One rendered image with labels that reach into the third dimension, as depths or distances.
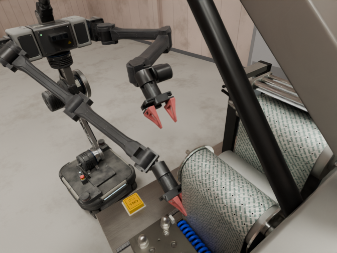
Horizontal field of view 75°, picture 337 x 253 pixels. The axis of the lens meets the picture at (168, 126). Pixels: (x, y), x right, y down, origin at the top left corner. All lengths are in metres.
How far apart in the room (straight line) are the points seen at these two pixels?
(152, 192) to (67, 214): 1.34
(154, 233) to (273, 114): 0.54
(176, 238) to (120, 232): 0.28
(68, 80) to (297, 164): 1.28
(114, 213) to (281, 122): 0.76
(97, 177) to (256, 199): 1.69
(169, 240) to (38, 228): 1.68
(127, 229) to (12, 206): 1.78
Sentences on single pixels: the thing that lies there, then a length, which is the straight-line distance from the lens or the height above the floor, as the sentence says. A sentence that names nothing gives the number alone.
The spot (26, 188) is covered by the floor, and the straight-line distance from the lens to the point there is 2.71.
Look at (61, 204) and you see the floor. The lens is 2.40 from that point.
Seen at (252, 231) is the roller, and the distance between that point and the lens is 0.57.
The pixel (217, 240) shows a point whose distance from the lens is 0.71.
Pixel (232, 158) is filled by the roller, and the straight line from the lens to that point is 0.76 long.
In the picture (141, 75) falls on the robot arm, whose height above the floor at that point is 1.47.
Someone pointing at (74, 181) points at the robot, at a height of 0.24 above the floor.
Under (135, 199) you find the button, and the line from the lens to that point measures 1.04.
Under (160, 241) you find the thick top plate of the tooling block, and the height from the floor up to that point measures 1.03.
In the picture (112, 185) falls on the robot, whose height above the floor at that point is 0.24.
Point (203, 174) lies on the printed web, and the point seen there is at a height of 1.30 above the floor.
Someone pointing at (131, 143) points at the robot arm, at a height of 1.23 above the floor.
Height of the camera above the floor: 1.77
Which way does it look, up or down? 37 degrees down
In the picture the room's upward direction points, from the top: 4 degrees counter-clockwise
